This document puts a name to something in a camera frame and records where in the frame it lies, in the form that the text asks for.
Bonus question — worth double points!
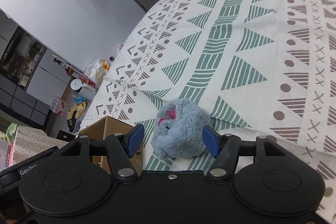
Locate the grey fluffy plush toy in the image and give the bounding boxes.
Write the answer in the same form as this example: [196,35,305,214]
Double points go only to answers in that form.
[151,98,211,159]

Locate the grey cabinet shelf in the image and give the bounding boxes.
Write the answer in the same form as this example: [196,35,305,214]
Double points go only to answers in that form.
[0,9,61,132]

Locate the polka dot cloth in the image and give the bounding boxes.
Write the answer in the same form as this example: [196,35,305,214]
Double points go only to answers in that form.
[6,123,67,166]

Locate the patterned tasselled blanket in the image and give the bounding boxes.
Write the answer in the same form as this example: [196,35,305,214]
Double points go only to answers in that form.
[81,0,335,223]

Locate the yellow slippers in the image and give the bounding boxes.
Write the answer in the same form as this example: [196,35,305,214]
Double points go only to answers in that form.
[67,101,87,127]

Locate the brown cardboard box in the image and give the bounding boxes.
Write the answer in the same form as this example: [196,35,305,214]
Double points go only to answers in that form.
[78,116,143,174]

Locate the plastic shopping bag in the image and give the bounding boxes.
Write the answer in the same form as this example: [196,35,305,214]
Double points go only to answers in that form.
[85,59,112,88]

